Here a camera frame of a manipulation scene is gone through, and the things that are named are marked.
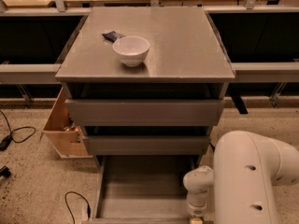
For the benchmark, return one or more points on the cardboard box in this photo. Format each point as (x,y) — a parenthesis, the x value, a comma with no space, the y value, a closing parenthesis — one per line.
(64,135)

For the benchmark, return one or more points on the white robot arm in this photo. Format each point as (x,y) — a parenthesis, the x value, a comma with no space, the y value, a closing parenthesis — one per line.
(245,168)

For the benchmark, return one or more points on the grey bottom drawer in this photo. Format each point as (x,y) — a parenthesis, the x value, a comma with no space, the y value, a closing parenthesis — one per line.
(142,189)

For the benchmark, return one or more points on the grey top drawer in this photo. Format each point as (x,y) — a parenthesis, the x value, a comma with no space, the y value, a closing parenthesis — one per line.
(87,112)

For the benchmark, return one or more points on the dark blue snack packet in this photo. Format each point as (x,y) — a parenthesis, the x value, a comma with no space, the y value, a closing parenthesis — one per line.
(112,36)

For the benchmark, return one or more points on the grey drawer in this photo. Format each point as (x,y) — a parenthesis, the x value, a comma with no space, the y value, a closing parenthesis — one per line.
(87,112)
(142,189)
(146,145)

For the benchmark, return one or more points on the grey metal railing frame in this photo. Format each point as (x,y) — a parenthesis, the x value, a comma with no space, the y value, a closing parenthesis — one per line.
(281,72)

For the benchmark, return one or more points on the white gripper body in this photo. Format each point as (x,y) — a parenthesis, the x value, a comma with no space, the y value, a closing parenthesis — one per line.
(196,209)

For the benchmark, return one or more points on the white ceramic bowl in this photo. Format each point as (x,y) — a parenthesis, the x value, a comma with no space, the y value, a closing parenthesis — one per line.
(131,50)

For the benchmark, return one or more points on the grey drawer cabinet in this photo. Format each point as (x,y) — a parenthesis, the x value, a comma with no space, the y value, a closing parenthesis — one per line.
(185,62)

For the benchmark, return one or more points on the black object left edge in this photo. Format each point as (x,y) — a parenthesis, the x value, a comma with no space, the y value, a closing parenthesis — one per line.
(4,171)

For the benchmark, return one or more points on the grey middle drawer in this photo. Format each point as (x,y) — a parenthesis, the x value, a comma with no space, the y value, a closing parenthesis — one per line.
(146,145)

